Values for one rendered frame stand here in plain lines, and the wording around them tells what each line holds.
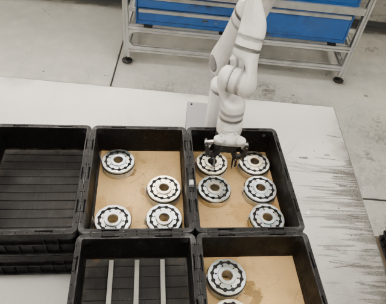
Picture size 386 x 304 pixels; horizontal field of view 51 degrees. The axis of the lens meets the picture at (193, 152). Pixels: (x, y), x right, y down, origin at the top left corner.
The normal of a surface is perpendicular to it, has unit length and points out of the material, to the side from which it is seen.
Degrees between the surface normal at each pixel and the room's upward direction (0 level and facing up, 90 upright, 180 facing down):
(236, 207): 0
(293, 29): 90
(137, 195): 0
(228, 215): 0
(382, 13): 90
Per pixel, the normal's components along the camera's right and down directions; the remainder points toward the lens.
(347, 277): 0.09, -0.68
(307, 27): -0.04, 0.73
